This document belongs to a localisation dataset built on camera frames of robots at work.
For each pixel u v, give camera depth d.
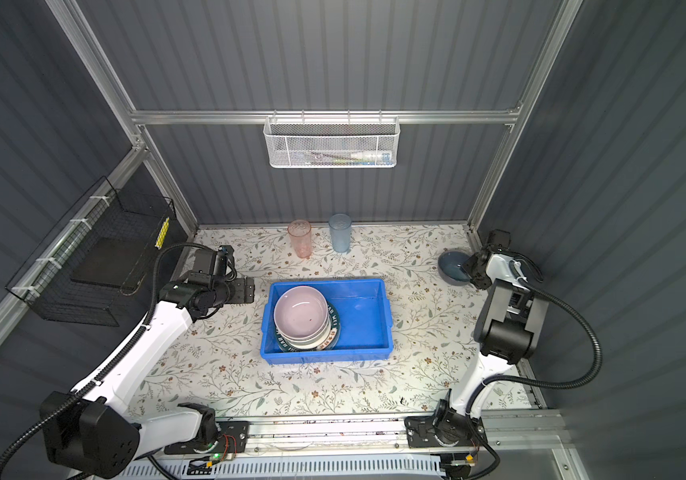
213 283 0.62
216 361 0.87
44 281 0.61
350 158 0.91
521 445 0.73
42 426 0.36
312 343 0.82
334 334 0.87
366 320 0.97
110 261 0.71
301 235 1.02
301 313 0.87
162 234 0.83
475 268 0.85
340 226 1.09
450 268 1.04
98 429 0.38
